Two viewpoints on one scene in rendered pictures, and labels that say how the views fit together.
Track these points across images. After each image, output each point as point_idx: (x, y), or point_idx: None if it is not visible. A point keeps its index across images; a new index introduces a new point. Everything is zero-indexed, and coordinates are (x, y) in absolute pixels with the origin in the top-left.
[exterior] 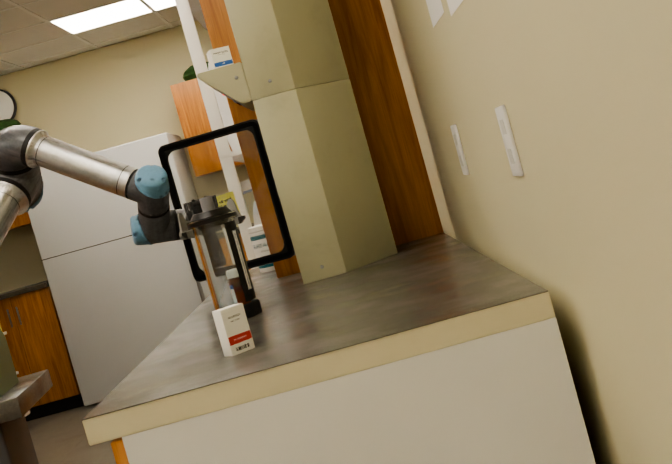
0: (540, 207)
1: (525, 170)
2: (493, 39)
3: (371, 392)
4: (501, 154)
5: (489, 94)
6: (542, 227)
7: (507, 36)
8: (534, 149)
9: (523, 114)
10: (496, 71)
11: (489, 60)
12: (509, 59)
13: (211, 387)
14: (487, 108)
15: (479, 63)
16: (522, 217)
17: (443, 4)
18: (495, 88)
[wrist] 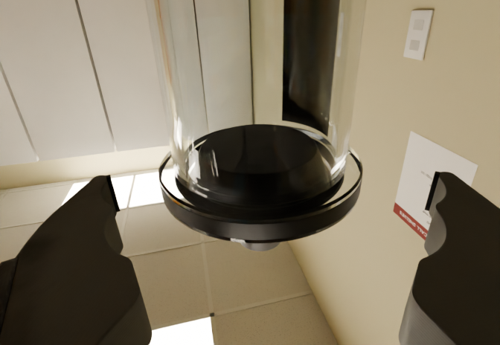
0: None
1: (407, 13)
2: (387, 88)
3: None
4: (460, 29)
5: (434, 73)
6: None
7: (367, 76)
8: (379, 24)
9: (379, 42)
10: (400, 75)
11: (407, 85)
12: (374, 69)
13: None
14: (456, 69)
15: (434, 97)
16: None
17: (498, 192)
18: (414, 70)
